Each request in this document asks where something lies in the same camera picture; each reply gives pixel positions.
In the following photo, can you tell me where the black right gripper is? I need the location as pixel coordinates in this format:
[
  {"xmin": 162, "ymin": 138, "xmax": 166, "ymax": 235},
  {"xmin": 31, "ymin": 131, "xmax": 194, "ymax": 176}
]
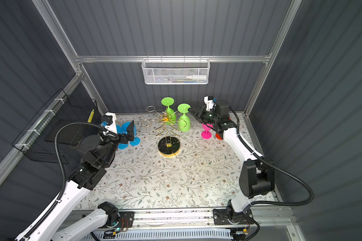
[{"xmin": 188, "ymin": 106, "xmax": 218, "ymax": 126}]

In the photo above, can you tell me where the blue wine glass front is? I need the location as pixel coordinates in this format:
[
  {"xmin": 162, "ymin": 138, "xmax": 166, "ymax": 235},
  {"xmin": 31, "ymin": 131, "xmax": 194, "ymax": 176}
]
[{"xmin": 121, "ymin": 120, "xmax": 140, "ymax": 146}]

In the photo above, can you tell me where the blue wine glass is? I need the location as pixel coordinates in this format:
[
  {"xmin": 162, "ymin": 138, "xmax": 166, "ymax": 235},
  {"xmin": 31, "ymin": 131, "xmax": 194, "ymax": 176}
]
[
  {"xmin": 116, "ymin": 125, "xmax": 129, "ymax": 150},
  {"xmin": 121, "ymin": 120, "xmax": 140, "ymax": 146}
]

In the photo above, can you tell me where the green wine glass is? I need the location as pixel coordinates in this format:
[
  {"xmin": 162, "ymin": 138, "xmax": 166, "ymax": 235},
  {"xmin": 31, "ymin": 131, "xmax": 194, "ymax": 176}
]
[
  {"xmin": 178, "ymin": 103, "xmax": 191, "ymax": 132},
  {"xmin": 161, "ymin": 97, "xmax": 177, "ymax": 125}
]

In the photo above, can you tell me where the pink wine glass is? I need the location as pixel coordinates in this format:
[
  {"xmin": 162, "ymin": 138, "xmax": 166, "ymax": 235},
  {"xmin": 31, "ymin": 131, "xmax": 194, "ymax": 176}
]
[{"xmin": 201, "ymin": 124, "xmax": 213, "ymax": 140}]

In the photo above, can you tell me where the red wine glass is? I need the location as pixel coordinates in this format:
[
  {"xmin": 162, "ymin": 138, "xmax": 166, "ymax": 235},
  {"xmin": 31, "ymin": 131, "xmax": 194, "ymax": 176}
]
[{"xmin": 215, "ymin": 133, "xmax": 223, "ymax": 140}]

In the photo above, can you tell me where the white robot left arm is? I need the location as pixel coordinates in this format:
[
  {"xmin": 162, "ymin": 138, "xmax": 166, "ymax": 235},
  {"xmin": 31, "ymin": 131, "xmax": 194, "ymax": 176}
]
[{"xmin": 15, "ymin": 115, "xmax": 135, "ymax": 241}]

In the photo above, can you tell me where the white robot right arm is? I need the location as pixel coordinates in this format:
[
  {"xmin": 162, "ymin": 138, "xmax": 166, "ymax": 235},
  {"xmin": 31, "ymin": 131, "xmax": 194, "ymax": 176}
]
[{"xmin": 191, "ymin": 96, "xmax": 275, "ymax": 224}]

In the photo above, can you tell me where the green wine glass back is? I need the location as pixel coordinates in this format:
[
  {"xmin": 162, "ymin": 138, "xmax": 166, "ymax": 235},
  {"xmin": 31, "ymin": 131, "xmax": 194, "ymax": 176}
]
[{"xmin": 161, "ymin": 97, "xmax": 177, "ymax": 125}]

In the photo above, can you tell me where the gold wine glass rack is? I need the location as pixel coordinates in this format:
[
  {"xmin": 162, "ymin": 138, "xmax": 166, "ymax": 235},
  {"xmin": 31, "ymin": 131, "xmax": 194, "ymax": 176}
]
[{"xmin": 141, "ymin": 105, "xmax": 181, "ymax": 158}]

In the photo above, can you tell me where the white marker in basket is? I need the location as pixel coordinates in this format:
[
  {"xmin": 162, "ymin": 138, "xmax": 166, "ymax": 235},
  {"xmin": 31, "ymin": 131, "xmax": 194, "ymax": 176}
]
[{"xmin": 186, "ymin": 75, "xmax": 208, "ymax": 81}]

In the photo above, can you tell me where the yellow item in black basket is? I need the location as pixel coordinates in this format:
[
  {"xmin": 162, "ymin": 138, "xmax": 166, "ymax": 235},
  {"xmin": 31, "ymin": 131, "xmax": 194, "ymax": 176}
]
[{"xmin": 87, "ymin": 109, "xmax": 95, "ymax": 123}]

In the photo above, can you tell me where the black plate in basket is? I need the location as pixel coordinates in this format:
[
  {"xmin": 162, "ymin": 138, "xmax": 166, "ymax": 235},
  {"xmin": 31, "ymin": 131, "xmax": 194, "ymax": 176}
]
[{"xmin": 44, "ymin": 119, "xmax": 87, "ymax": 148}]

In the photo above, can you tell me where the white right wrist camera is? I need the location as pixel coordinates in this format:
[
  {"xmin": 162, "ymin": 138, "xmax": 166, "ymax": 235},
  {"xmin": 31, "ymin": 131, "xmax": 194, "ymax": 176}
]
[{"xmin": 204, "ymin": 96, "xmax": 217, "ymax": 112}]

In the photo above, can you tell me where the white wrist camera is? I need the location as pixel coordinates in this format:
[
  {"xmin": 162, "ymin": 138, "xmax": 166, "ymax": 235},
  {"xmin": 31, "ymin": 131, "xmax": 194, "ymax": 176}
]
[
  {"xmin": 204, "ymin": 96, "xmax": 217, "ymax": 112},
  {"xmin": 101, "ymin": 112, "xmax": 118, "ymax": 134}
]

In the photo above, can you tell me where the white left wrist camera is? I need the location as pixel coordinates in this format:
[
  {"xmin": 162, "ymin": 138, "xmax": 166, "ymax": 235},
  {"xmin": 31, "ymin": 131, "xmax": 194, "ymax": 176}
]
[{"xmin": 101, "ymin": 112, "xmax": 118, "ymax": 134}]

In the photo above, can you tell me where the white wire mesh basket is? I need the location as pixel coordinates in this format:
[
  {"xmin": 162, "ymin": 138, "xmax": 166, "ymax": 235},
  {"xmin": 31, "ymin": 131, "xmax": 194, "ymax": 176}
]
[{"xmin": 141, "ymin": 59, "xmax": 211, "ymax": 85}]

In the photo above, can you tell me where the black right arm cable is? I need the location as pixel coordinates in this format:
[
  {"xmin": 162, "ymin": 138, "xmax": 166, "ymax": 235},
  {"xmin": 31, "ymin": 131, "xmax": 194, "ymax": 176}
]
[{"xmin": 228, "ymin": 106, "xmax": 314, "ymax": 207}]

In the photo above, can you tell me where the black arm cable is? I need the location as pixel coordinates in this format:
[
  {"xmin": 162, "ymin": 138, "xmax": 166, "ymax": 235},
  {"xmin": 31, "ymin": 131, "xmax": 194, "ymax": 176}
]
[
  {"xmin": 228, "ymin": 106, "xmax": 314, "ymax": 207},
  {"xmin": 21, "ymin": 122, "xmax": 106, "ymax": 241}
]

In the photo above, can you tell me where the black wire basket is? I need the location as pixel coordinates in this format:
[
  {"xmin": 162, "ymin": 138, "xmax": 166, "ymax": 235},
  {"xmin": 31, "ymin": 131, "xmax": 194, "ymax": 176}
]
[{"xmin": 12, "ymin": 89, "xmax": 101, "ymax": 165}]

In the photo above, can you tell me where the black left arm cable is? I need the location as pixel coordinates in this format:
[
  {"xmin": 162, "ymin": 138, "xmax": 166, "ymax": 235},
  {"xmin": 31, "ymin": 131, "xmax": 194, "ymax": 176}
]
[{"xmin": 21, "ymin": 122, "xmax": 106, "ymax": 241}]

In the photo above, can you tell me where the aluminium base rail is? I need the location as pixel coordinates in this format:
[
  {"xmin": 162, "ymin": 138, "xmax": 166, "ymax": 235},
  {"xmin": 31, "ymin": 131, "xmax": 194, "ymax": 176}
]
[{"xmin": 83, "ymin": 206, "xmax": 296, "ymax": 241}]

